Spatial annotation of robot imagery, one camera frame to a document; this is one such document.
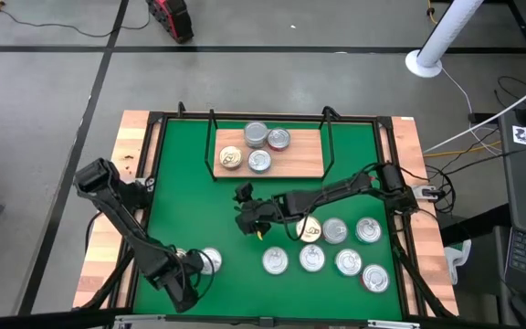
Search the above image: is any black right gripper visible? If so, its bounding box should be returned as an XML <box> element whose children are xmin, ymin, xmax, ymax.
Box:
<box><xmin>235</xmin><ymin>200</ymin><xmax>280</xmax><ymax>241</ymax></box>

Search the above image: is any green albacore tuna can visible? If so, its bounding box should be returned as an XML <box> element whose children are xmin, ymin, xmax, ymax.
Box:
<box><xmin>261</xmin><ymin>246</ymin><xmax>289</xmax><ymax>276</ymax></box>
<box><xmin>298</xmin><ymin>243</ymin><xmax>326</xmax><ymax>273</ymax></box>

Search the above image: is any tall plain silver can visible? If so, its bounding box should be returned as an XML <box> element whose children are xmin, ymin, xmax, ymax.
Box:
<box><xmin>243</xmin><ymin>121</ymin><xmax>269</xmax><ymax>149</ymax></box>

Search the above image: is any green table mat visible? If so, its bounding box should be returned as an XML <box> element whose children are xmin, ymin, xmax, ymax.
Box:
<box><xmin>133</xmin><ymin>119</ymin><xmax>404</xmax><ymax>321</ymax></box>

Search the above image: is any white plastic clamp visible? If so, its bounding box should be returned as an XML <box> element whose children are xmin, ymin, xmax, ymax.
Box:
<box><xmin>444</xmin><ymin>239</ymin><xmax>473</xmax><ymax>285</ymax></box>

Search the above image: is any red and black tool case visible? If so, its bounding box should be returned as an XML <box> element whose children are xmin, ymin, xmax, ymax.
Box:
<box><xmin>145</xmin><ymin>0</ymin><xmax>195</xmax><ymax>45</ymax></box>

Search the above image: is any white pole with round base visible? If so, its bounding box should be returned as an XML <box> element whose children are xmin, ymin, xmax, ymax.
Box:
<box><xmin>404</xmin><ymin>0</ymin><xmax>484</xmax><ymax>79</ymax></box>

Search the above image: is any silver aluminium bracket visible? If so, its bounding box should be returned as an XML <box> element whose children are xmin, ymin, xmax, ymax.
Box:
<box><xmin>366</xmin><ymin>319</ymin><xmax>422</xmax><ymax>329</ymax></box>
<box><xmin>112</xmin><ymin>313</ymin><xmax>166</xmax><ymax>329</ymax></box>

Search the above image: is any wooden shelf with black frame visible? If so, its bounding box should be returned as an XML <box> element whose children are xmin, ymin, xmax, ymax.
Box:
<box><xmin>203</xmin><ymin>105</ymin><xmax>342</xmax><ymax>183</ymax></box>

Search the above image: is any black metal table frame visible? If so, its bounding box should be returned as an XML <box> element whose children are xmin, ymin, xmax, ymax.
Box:
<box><xmin>74</xmin><ymin>101</ymin><xmax>458</xmax><ymax>322</ymax></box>

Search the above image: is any thick white cable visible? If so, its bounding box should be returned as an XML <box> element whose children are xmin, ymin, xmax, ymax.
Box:
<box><xmin>422</xmin><ymin>72</ymin><xmax>526</xmax><ymax>154</ymax></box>

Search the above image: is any thin white cable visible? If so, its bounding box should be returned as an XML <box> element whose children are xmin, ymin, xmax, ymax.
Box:
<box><xmin>439</xmin><ymin>67</ymin><xmax>504</xmax><ymax>156</ymax></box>

